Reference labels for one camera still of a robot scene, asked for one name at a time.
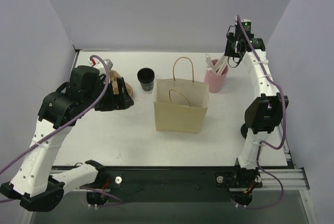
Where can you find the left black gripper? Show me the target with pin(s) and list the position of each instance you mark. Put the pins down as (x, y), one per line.
(115, 98)

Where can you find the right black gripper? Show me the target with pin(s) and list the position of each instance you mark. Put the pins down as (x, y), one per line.
(230, 50)

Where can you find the beige paper bag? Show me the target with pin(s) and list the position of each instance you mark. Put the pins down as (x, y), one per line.
(180, 105)

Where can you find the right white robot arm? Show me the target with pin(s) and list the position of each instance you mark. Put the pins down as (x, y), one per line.
(268, 109)

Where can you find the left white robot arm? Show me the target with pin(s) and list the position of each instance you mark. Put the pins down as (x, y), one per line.
(33, 185)

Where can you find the white wrapped straw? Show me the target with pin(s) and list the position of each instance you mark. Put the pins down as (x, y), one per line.
(224, 65)
(210, 65)
(219, 63)

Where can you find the pink straw holder cup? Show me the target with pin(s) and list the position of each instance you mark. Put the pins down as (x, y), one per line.
(214, 81)

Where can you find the stack of black lids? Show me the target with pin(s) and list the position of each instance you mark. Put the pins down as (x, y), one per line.
(244, 130)

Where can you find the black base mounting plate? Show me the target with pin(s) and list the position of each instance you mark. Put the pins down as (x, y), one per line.
(173, 185)

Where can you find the aluminium frame rail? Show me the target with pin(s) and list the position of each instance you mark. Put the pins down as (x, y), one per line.
(292, 179)

